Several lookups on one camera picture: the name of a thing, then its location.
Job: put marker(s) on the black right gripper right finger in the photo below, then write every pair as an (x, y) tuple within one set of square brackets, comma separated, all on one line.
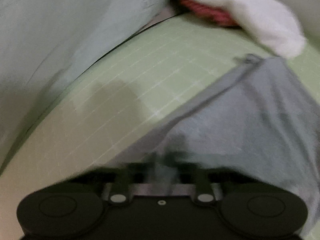
[(211, 184)]

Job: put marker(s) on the grey sweatpants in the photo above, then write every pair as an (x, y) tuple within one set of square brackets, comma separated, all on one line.
[(257, 119)]

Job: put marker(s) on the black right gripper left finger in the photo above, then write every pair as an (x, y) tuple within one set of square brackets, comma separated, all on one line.
[(109, 181)]

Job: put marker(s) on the green grid cutting mat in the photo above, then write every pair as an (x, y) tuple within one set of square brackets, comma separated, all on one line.
[(118, 100)]

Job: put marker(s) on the light green carrot duvet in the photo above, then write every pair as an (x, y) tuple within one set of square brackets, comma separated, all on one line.
[(47, 44)]

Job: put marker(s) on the red knitted garment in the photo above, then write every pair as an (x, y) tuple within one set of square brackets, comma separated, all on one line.
[(216, 15)]

